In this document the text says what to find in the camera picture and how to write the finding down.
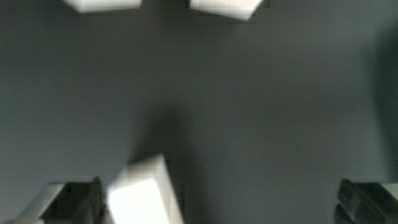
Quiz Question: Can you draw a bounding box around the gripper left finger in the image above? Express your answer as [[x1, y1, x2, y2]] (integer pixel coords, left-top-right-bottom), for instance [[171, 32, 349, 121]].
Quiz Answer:
[[6, 182, 66, 224]]

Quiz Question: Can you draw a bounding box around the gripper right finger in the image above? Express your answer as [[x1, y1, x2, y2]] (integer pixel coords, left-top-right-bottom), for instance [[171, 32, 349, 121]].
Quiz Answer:
[[381, 183, 398, 201]]

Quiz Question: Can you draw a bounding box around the white desk leg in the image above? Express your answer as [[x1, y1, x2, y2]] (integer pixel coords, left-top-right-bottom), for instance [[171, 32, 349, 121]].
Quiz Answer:
[[189, 0, 271, 21], [63, 0, 143, 13]]

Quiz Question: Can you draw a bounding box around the white U-shaped fence frame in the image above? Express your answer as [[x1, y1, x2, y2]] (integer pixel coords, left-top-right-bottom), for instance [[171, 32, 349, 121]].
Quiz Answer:
[[107, 154, 184, 224]]

